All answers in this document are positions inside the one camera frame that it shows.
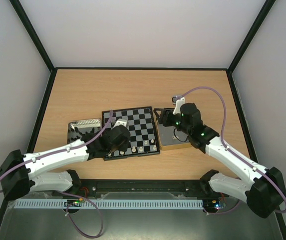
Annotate light blue cable duct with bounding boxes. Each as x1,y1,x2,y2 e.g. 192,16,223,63
14,198,203,210

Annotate black silver chessboard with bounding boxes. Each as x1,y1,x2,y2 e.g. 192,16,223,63
101,106,160,161

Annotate tin tray with black pieces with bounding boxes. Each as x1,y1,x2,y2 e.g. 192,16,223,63
67,118,102,144

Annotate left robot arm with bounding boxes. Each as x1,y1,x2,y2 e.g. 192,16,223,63
0,125,130,201

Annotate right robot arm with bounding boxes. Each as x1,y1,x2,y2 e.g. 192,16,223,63
153,103,286,218

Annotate purple cable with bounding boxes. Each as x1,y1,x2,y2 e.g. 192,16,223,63
0,109,115,194
181,86,286,213

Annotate gold tin with white pieces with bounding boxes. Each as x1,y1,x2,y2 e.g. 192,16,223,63
156,122,191,151

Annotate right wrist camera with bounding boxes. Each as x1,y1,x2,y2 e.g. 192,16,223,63
172,95,185,115

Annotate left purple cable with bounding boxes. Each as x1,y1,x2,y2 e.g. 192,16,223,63
0,109,115,194

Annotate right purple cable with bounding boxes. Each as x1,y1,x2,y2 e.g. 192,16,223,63
181,86,286,213

